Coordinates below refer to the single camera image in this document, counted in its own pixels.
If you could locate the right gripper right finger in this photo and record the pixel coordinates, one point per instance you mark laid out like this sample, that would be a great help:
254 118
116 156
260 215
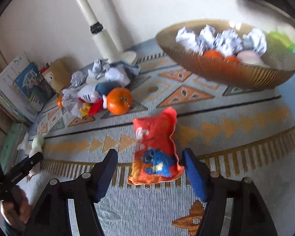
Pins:
250 215

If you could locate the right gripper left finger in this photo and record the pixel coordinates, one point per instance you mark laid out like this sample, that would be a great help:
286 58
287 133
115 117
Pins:
50 215

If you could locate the pink green soft toy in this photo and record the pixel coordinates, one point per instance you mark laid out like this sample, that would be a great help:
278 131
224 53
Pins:
37 146

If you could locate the orange tangerine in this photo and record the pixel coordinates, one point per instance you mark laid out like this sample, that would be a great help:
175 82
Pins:
59 101
119 101

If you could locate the red orange snack plush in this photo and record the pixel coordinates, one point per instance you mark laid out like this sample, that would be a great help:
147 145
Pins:
155 159

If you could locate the white blue duck plush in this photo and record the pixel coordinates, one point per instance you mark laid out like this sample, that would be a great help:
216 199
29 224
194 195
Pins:
93 97

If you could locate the person's left hand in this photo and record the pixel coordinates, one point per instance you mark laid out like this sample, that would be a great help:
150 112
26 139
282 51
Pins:
17 213

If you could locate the patterned blue woven mat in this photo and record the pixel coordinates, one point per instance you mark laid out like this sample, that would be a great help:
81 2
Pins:
236 132

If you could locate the white upright workbook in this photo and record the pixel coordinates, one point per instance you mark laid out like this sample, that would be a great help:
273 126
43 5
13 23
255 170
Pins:
28 109

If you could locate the black mesh pen cup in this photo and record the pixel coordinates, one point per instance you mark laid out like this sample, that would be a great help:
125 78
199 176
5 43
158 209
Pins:
43 91

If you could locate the blue cover book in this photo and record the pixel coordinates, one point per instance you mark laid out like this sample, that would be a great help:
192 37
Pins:
28 82

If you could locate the cardboard pen holder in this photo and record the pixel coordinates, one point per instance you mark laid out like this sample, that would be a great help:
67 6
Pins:
57 76

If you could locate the crumpled white paper ball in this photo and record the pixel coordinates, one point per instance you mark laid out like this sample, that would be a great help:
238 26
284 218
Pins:
118 74

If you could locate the woven brown basket bowl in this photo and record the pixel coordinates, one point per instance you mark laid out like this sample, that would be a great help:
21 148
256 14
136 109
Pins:
280 62

